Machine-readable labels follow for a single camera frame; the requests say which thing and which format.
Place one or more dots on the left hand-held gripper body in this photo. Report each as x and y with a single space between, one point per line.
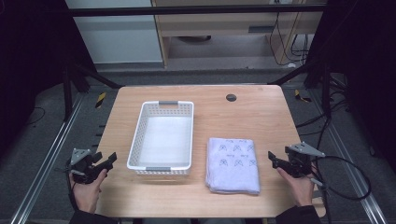
81 169

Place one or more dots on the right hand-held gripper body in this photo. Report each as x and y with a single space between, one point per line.
299 163

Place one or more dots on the person's right hand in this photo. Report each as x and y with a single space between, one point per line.
300 189

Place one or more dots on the person's left hand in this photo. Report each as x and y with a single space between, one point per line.
85 196

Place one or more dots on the folded light purple towel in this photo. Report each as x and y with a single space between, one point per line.
232 168

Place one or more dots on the yellow black floor tape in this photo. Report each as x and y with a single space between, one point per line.
301 97
100 100

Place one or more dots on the white perforated plastic basket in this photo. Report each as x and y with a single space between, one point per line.
165 141

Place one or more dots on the black metal stand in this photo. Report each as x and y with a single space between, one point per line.
325 90
67 93

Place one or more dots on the black curtain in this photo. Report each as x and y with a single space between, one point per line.
364 62
34 56

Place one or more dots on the white cabinet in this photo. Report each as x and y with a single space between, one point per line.
118 37

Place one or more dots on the light wooden desk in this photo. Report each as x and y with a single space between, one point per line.
218 23

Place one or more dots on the aluminium floor rail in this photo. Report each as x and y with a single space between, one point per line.
348 161
46 158

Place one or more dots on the black horizontal frame bar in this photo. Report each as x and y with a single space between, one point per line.
186 10

